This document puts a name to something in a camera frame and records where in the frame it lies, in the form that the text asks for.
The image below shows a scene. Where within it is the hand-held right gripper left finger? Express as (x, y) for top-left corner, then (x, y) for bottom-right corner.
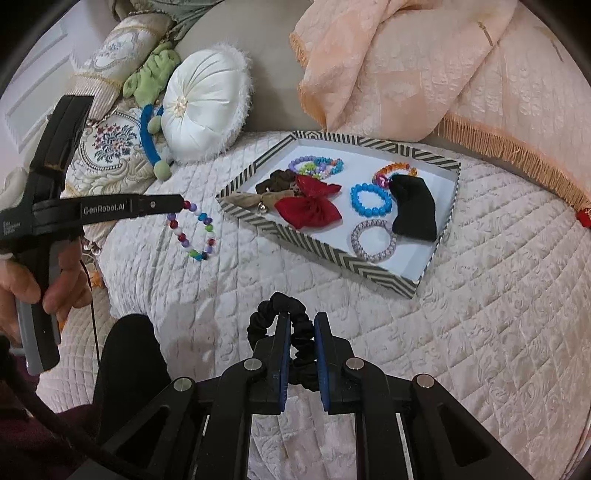
(99, 311), (293, 480)

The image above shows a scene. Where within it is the blue bead bracelet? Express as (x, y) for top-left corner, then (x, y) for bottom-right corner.
(350, 182), (394, 217)

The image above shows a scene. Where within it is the brown scrunchie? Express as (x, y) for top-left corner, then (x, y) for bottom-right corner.
(255, 169), (301, 195)

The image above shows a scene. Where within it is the peach fringed blanket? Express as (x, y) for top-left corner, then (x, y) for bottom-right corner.
(290, 0), (591, 213)

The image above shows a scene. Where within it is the beige bow with bell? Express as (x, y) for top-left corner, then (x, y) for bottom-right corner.
(231, 191), (278, 215)

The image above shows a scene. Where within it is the black fabric bow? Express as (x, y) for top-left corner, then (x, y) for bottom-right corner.
(389, 174), (438, 241)

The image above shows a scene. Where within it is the black scrunchie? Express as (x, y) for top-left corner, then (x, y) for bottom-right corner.
(247, 292), (324, 393)

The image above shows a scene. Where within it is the floral embroidered pillow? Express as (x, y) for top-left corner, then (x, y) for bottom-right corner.
(65, 108), (162, 197)

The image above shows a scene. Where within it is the red fabric bow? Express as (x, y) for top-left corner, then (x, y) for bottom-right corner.
(274, 175), (343, 230)

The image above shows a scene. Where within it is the striped cardboard tray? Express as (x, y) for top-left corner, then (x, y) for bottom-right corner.
(215, 130), (462, 298)

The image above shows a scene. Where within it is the beige brocade pillow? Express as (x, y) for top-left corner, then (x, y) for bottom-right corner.
(71, 14), (185, 114)

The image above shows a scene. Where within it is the beige headboard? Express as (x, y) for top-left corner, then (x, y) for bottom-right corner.
(175, 0), (324, 139)

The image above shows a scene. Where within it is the thick black cord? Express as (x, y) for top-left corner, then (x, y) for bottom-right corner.
(0, 336), (139, 480)

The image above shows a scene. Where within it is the thin black cable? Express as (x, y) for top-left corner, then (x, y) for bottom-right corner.
(81, 256), (102, 365)

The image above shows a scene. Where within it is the orange bead bracelet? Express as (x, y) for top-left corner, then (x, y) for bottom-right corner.
(372, 161), (419, 188)

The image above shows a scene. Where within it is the person's left hand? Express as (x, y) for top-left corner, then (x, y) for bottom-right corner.
(0, 240), (94, 343)

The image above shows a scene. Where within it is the green and blue plush toy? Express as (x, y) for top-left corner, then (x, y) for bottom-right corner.
(122, 44), (183, 181)

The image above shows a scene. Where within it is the purple bead bracelet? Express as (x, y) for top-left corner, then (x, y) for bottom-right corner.
(166, 199), (218, 263)

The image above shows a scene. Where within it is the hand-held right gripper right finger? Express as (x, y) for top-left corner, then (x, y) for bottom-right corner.
(314, 311), (532, 480)

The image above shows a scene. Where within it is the grey spiral hair tie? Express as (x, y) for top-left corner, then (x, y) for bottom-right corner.
(351, 220), (399, 264)

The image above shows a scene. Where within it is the person's leg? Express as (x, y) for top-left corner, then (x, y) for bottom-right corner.
(92, 314), (177, 446)

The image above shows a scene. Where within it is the white round cushion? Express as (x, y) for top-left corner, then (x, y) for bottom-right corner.
(159, 42), (254, 163)

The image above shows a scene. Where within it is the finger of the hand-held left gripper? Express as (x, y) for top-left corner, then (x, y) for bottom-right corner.
(139, 194), (190, 216)

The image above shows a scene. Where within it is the white door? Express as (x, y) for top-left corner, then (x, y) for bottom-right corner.
(0, 18), (79, 155)

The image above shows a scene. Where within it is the white quilted bedspread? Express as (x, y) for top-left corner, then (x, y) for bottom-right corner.
(37, 129), (591, 480)

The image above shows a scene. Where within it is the person's left forearm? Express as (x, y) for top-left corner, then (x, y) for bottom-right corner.
(0, 342), (93, 480)

